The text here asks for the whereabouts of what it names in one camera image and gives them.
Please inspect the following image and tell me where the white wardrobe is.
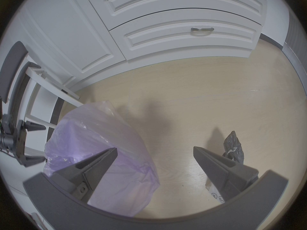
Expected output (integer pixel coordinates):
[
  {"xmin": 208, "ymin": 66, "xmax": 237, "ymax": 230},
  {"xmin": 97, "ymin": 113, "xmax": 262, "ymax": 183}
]
[{"xmin": 17, "ymin": 0, "xmax": 268, "ymax": 93}]

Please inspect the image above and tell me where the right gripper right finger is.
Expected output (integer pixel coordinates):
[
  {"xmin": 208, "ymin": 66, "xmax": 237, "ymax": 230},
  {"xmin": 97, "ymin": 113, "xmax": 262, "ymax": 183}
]
[{"xmin": 193, "ymin": 146, "xmax": 259, "ymax": 202}]

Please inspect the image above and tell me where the purple plastic bag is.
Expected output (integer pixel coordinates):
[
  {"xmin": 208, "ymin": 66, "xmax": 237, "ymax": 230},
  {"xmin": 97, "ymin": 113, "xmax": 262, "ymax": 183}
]
[{"xmin": 44, "ymin": 101, "xmax": 160, "ymax": 217}]

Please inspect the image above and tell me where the white chair with grey cushions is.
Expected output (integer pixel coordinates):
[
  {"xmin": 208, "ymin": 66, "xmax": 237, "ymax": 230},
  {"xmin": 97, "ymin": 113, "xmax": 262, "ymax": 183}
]
[{"xmin": 0, "ymin": 41, "xmax": 84, "ymax": 162}]

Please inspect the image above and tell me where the black plastic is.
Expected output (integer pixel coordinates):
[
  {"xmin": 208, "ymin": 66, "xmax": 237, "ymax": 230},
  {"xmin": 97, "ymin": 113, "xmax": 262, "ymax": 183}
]
[{"xmin": 222, "ymin": 131, "xmax": 244, "ymax": 165}]

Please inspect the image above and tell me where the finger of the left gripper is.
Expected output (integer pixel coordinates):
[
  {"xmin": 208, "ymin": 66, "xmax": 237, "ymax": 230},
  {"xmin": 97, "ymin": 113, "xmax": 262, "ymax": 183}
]
[
  {"xmin": 20, "ymin": 154, "xmax": 46, "ymax": 167},
  {"xmin": 25, "ymin": 121, "xmax": 46, "ymax": 133}
]

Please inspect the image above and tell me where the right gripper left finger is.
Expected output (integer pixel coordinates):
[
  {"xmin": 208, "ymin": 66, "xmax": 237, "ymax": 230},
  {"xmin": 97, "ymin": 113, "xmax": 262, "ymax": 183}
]
[{"xmin": 51, "ymin": 148, "xmax": 118, "ymax": 200}]

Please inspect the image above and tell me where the white printed wrapper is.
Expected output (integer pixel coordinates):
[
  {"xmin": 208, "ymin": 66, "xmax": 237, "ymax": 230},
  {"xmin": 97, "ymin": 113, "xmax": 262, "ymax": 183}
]
[{"xmin": 206, "ymin": 181, "xmax": 226, "ymax": 204}]

